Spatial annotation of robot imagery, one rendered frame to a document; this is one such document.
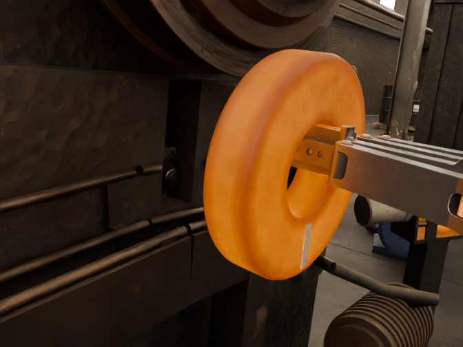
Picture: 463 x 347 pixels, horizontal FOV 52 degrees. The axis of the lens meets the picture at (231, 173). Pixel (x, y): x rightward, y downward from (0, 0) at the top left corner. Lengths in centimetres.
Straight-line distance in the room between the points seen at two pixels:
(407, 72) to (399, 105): 61
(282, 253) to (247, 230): 5
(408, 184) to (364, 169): 3
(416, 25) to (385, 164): 927
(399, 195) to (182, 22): 30
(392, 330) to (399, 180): 58
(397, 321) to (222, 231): 59
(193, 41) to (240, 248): 26
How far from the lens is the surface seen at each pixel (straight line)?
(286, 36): 59
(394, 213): 91
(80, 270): 45
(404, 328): 85
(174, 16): 47
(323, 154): 30
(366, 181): 26
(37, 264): 50
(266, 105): 26
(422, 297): 87
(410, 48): 948
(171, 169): 65
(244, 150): 26
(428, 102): 475
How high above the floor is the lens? 88
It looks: 12 degrees down
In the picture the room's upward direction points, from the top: 6 degrees clockwise
